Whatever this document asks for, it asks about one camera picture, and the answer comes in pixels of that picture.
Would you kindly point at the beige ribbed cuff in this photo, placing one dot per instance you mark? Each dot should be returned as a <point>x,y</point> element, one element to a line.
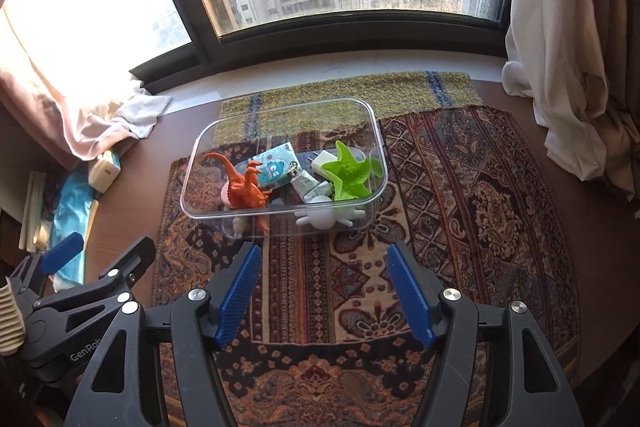
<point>12,326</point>

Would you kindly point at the white curtain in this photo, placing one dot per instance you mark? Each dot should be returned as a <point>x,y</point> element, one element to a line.
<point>570,58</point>

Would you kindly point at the white rabbit figurine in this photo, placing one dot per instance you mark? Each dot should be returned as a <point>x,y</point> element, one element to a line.
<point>325,219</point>

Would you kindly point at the white tube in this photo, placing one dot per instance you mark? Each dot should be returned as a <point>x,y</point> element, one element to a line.
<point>308,187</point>

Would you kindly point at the pink tape roll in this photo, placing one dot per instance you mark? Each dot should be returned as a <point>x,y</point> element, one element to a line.
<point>224,195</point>

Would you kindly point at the clear plastic storage box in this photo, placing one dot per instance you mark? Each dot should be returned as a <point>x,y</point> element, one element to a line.
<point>310,127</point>

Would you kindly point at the pink curtain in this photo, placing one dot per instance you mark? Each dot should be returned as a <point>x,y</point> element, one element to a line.
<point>72,127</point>

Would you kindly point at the patterned paisley rug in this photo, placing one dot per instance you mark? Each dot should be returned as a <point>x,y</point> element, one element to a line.
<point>324,340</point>

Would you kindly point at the white box on left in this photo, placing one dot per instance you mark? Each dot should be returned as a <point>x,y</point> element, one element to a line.
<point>103,171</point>

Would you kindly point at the white charger plug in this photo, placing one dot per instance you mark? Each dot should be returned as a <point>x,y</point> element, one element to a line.
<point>319,161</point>

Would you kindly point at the small cream figurine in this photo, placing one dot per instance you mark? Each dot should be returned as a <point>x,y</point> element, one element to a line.
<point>239,226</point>

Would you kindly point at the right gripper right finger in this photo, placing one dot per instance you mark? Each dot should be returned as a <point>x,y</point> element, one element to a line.
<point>525,382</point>

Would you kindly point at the orange dinosaur toy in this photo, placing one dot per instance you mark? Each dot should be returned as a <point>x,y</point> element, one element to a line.
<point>243,191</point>

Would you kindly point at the blue plastic sheet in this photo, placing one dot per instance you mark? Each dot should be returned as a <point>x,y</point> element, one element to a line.
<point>72,215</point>

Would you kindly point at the black window frame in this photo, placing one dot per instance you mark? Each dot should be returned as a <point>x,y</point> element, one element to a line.
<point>320,31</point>

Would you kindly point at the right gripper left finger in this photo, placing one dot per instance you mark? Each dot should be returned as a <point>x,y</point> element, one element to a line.
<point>122,384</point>

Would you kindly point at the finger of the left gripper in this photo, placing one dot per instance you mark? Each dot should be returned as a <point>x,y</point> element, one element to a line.
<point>28,279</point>
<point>120,276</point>

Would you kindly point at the green paper star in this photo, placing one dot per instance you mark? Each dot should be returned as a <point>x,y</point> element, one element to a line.
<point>350,176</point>

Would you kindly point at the teal cartoon tissue pack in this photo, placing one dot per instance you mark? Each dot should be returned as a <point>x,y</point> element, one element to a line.
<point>277,166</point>

